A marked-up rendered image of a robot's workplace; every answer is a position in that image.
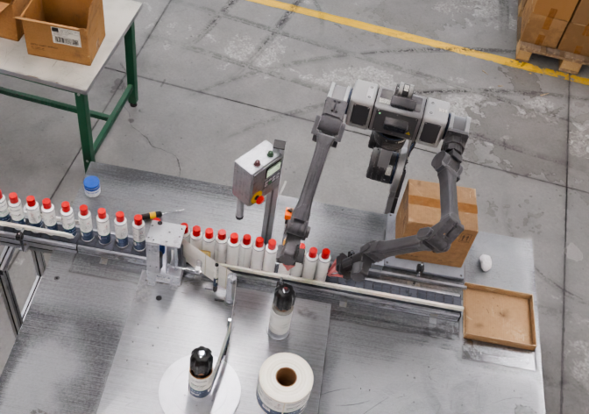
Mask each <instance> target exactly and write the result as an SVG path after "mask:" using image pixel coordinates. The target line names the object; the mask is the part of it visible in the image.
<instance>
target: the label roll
mask: <svg viewBox="0 0 589 414"><path fill-rule="evenodd" d="M313 381H314V376H313V372H312V369H311V367H310V365H309V364H308V363H307V362H306V361H305V360H304V359H303V358H302V357H300V356H299V355H296V354H294V353H276V354H274V355H272V356H270V357H269V358H267V359H266V360H265V361H264V363H263V364H262V366H261V368H260V371H259V379H258V385H257V390H256V398H257V402H258V404H259V407H260V408H261V409H262V410H263V411H264V412H265V413H266V414H301V413H302V412H303V411H304V409H305V407H306V406H307V403H308V400H309V395H310V391H311V389H312V385H313Z"/></svg>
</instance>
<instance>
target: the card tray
mask: <svg viewBox="0 0 589 414"><path fill-rule="evenodd" d="M464 286H467V289H466V290H465V289H463V307H464V310H463V333H464V339H472V340H477V341H483V342H487V343H493V344H497V345H503V346H511V347H516V348H521V349H527V350H531V351H534V350H535V349H536V347H537V344H536V321H535V309H534V297H533V294H529V293H524V292H519V291H514V290H509V289H500V288H495V287H490V286H485V285H480V284H475V283H470V282H466V283H465V285H464Z"/></svg>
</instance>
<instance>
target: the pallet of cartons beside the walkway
mask: <svg viewBox="0 0 589 414"><path fill-rule="evenodd" d="M532 53H533V54H540V55H544V56H549V57H552V58H556V59H558V70H560V71H564V72H567V73H572V74H575V75H577V74H578V72H579V70H580V69H581V67H582V65H587V66H589V0H518V15H517V46H516V53H515V60H516V61H522V62H527V63H529V58H530V56H531V54H532Z"/></svg>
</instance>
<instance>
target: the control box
mask: <svg viewBox="0 0 589 414"><path fill-rule="evenodd" d="M268 151H273V145H272V144H271V143H270V142H268V141H267V140H264V141H263V142H261V143H260V144H259V145H257V146H256V147H254V148H253V149H252V150H250V151H249V152H247V153H245V154H244V155H243V156H241V157H240V158H238V159H237V160H235V162H234V173H233V184H232V194H233V195H234V196H236V197H237V198H238V199H239V200H240V201H242V202H243V203H244V204H246V205H247V206H252V205H253V204H255V203H256V200H255V197H256V196H257V195H259V196H265V195H267V194H268V193H269V192H271V191H272V190H273V189H275V188H277V187H278V186H279V182H280V178H278V179H276V180H275V181H274V182H272V183H271V184H269V185H268V186H267V187H265V188H264V182H265V181H266V180H268V179H269V178H270V177H272V176H273V175H275V174H276V173H278V172H279V171H281V165H282V160H283V155H282V154H281V153H280V151H277V153H273V158H271V159H270V158H268V157H267V153H268ZM280 159H281V165H280V169H279V170H278V171H277V172H275V173H274V174H272V175H271V176H269V177H268V178H267V179H266V170H267V169H268V168H269V167H271V166H272V165H273V164H274V163H275V162H277V161H279V160H280ZM256 160H260V164H261V165H260V167H259V168H256V167H254V162H255V161H256Z"/></svg>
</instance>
